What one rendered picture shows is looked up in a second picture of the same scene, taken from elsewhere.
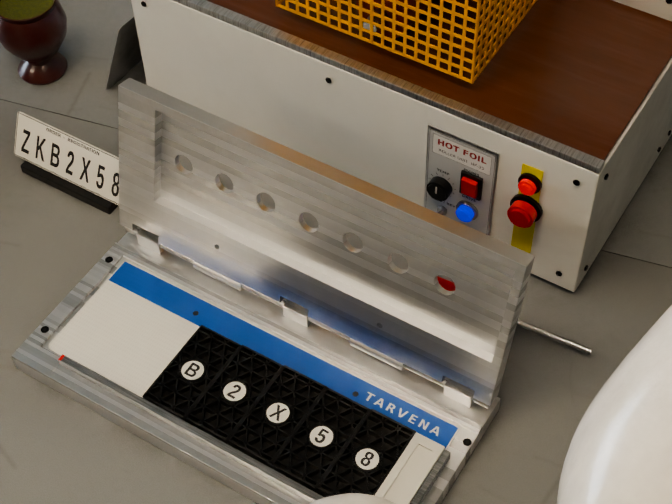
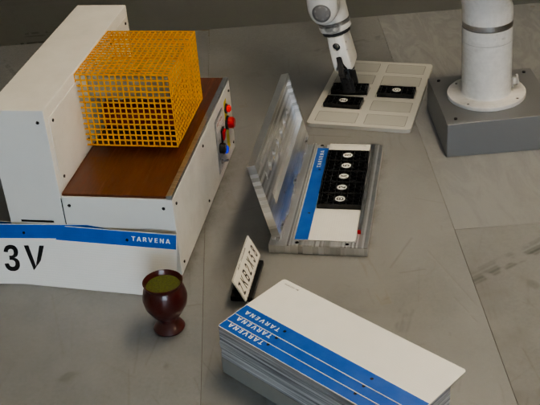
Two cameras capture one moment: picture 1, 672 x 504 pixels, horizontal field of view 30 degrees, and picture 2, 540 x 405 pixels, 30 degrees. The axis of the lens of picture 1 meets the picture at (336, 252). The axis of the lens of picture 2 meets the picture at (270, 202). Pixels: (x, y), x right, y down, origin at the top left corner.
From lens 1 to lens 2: 2.39 m
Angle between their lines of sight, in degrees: 77
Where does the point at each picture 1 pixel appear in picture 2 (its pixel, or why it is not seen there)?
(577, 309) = (240, 146)
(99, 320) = (330, 234)
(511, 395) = not seen: hidden behind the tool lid
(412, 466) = (342, 147)
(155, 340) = (329, 217)
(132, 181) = (272, 206)
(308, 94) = (201, 165)
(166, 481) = (386, 203)
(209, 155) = (264, 159)
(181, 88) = (186, 239)
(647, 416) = not seen: outside the picture
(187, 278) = (292, 219)
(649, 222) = not seen: hidden behind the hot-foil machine
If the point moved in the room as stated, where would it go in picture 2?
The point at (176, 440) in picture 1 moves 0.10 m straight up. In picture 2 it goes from (371, 196) to (370, 157)
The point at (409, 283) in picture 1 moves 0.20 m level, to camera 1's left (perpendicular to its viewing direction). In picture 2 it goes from (287, 125) to (325, 163)
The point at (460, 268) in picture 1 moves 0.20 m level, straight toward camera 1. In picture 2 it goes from (284, 100) to (366, 87)
